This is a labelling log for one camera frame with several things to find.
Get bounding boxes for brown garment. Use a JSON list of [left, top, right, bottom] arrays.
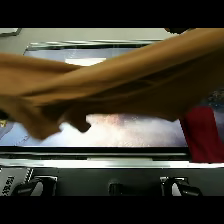
[[0, 28, 224, 141]]

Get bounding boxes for red garment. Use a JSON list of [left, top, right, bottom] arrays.
[[179, 105, 224, 164]]

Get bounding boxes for dark garment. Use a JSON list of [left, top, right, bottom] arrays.
[[164, 28, 193, 35]]

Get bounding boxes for silver frame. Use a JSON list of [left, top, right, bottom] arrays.
[[0, 151, 224, 197]]

